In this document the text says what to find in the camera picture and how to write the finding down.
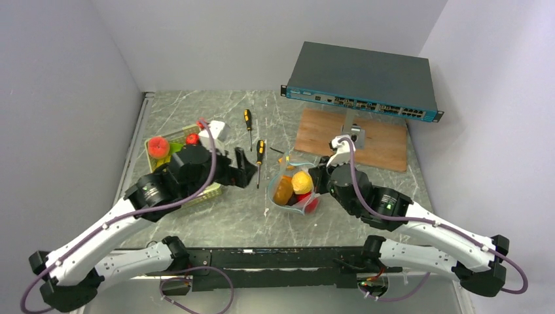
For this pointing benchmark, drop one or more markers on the upper yellow black screwdriver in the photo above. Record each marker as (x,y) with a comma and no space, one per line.
(249,125)

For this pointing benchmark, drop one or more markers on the red apple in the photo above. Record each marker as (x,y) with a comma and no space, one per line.
(192,139)

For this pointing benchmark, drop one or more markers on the orange mango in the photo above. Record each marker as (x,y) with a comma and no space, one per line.
(284,190)

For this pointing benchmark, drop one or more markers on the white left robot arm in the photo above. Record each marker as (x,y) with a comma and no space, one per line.
(74,274)

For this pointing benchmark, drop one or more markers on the dark purple mangosteen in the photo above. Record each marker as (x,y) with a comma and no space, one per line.
(293,200)

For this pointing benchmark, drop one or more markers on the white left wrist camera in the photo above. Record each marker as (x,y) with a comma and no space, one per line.
(217,130)

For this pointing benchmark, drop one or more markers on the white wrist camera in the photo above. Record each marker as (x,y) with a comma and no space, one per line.
(342,146)
(217,130)

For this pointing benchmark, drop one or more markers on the yellow starfruit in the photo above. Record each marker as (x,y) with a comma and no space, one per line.
(161,162)

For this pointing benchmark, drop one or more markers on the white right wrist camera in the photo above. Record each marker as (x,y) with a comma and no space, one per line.
(342,146)

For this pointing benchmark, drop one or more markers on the teal network switch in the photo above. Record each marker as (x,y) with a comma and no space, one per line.
(364,80)

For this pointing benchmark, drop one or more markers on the yellow lemon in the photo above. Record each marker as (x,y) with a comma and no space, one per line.
(301,183)

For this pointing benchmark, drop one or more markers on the yellow tape measure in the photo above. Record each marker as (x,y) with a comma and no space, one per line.
(285,164)

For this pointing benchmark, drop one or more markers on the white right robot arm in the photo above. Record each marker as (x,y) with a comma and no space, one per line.
(475,261)

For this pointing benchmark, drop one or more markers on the yellow black screwdriver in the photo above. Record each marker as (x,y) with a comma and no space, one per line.
(249,125)
(260,149)

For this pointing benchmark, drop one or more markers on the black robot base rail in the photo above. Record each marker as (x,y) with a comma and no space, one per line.
(269,267)

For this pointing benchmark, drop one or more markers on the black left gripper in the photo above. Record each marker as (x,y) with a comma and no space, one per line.
(239,175)

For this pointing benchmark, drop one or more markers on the wooden board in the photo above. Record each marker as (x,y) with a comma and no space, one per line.
(384,144)

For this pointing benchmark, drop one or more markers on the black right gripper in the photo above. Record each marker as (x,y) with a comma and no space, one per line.
(321,173)

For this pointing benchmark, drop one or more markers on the lower yellow black screwdriver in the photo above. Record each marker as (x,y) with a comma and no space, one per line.
(260,149)

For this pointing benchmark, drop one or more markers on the red pomegranate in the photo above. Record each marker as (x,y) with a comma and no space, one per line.
(311,207)

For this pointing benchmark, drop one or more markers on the metal switch stand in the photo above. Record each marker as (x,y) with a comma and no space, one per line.
(355,132)

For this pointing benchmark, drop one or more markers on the clear zip top bag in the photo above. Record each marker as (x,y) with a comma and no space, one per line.
(300,165)

